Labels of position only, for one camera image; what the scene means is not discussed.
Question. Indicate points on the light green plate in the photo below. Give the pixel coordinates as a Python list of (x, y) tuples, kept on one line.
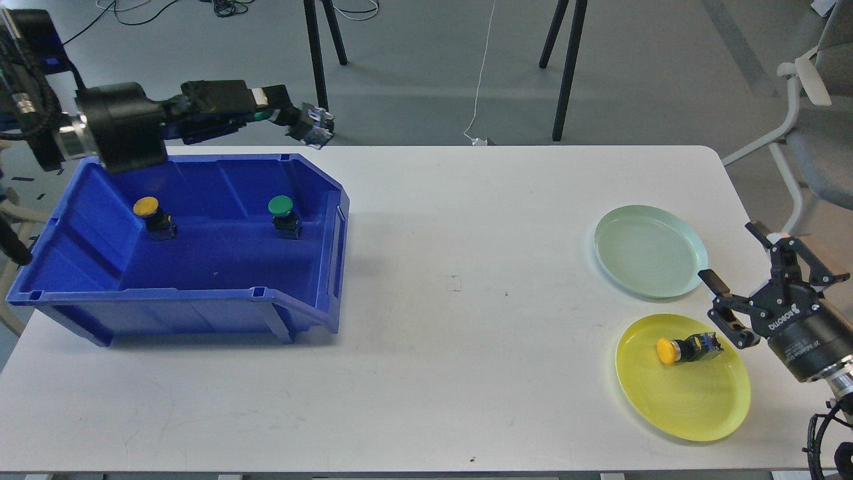
[(649, 252)]

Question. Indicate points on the green push button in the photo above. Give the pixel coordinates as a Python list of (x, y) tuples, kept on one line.
[(313, 126), (285, 220)]

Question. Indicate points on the blue plastic bin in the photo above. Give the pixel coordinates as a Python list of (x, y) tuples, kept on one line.
[(96, 271)]

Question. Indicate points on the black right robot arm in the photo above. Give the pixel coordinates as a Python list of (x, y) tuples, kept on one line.
[(838, 410)]

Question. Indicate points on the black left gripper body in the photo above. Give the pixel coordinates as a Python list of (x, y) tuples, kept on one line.
[(120, 126)]

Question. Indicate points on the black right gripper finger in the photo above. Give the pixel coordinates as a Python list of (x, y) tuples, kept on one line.
[(724, 306), (800, 265)]

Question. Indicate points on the beige chair at left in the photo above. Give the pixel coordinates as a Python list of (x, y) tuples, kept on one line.
[(17, 227)]

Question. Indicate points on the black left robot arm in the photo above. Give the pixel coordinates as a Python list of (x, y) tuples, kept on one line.
[(46, 104)]

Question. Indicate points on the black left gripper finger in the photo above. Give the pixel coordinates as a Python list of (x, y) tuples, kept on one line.
[(202, 101), (267, 98)]

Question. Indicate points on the grey white chair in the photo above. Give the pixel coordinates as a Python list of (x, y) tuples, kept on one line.
[(819, 138)]

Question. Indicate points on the black stand leg right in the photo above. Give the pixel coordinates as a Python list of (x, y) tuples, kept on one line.
[(570, 59)]

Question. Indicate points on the yellow push button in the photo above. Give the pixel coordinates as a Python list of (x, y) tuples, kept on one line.
[(702, 346), (158, 223)]

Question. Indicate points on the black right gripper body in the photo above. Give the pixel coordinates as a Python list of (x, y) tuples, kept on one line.
[(810, 336)]

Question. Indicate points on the yellow plate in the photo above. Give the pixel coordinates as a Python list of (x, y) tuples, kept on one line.
[(701, 401)]

